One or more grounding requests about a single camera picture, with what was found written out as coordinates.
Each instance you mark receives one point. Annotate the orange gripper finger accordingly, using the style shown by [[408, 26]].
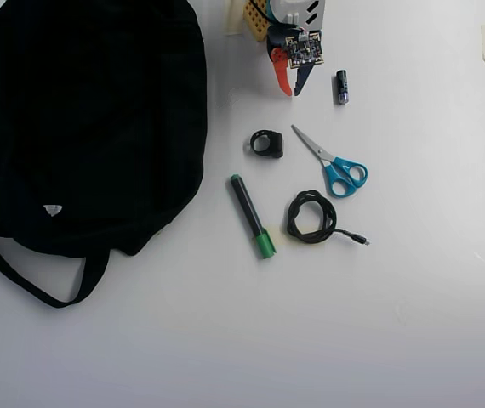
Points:
[[283, 70]]

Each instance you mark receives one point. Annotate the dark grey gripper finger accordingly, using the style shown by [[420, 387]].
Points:
[[301, 81]]

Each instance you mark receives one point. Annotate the white grey teal robot arm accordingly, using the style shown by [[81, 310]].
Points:
[[298, 8]]

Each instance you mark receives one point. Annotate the black fabric bag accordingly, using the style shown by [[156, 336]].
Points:
[[98, 127]]

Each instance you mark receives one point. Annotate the yellow perforated base clamp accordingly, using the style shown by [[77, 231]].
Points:
[[255, 23]]

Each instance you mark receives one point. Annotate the black cylindrical battery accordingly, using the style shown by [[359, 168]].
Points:
[[341, 87]]

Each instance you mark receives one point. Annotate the beige masking tape strip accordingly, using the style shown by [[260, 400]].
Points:
[[234, 17]]

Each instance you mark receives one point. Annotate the black marker with green cap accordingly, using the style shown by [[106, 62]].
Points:
[[249, 212]]

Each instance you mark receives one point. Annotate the bare camera circuit board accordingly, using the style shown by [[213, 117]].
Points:
[[305, 49]]

